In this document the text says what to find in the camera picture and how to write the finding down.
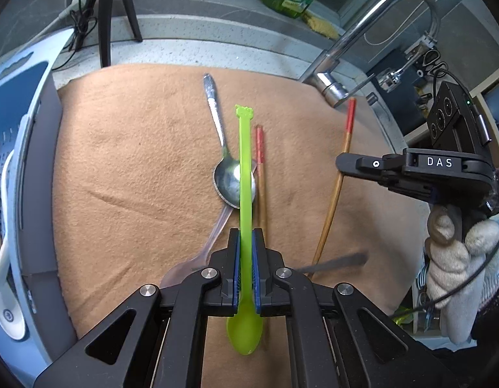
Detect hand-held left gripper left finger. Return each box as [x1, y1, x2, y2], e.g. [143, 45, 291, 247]
[33, 227, 240, 388]

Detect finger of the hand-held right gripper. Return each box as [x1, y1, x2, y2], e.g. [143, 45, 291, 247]
[381, 174, 438, 205]
[336, 151, 408, 182]

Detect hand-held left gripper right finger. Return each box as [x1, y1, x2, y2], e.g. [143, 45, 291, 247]
[251, 227, 456, 388]

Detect clear plastic spoon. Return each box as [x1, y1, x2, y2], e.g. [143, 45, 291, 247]
[161, 204, 236, 287]

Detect red-tipped wooden chopstick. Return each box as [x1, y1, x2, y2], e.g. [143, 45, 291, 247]
[312, 98, 357, 269]
[254, 125, 270, 352]

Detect patterned metal spoon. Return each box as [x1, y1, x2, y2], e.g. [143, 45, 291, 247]
[203, 73, 258, 210]

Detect green plastic spoon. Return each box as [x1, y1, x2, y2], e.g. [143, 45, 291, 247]
[226, 104, 264, 356]

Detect blue plastic basket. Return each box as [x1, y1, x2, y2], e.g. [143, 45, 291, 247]
[0, 28, 78, 366]

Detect white ceramic spoon blue mark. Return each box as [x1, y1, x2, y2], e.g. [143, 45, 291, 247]
[0, 151, 27, 340]

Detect person's right hand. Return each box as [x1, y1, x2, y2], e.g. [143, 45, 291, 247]
[424, 204, 499, 342]

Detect dark blue knife holder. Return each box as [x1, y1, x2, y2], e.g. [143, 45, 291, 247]
[367, 46, 432, 138]

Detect chrome faucet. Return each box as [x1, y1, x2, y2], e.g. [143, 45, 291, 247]
[300, 0, 441, 108]

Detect brown towel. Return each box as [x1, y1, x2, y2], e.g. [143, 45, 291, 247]
[51, 64, 432, 388]

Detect yellow sponge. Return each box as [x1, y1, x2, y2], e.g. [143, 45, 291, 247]
[302, 10, 340, 40]

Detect black tripod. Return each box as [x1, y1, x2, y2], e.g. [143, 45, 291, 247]
[85, 0, 144, 69]

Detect black-handled scissors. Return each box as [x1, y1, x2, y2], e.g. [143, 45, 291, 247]
[423, 48, 442, 69]

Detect black cable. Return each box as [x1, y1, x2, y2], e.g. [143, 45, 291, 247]
[67, 0, 98, 53]

